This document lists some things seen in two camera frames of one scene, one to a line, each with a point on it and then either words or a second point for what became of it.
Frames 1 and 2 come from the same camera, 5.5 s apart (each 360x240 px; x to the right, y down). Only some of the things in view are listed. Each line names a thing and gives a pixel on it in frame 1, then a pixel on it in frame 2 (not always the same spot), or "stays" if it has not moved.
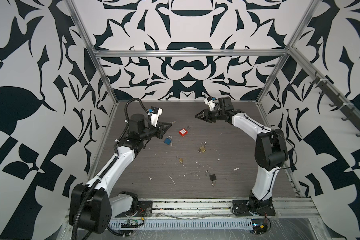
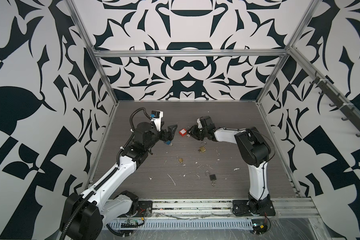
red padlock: x=185 y=131 stays
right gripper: x=206 y=115 -> x=193 y=132
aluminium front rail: x=222 y=209 stays
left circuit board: x=131 y=223 stays
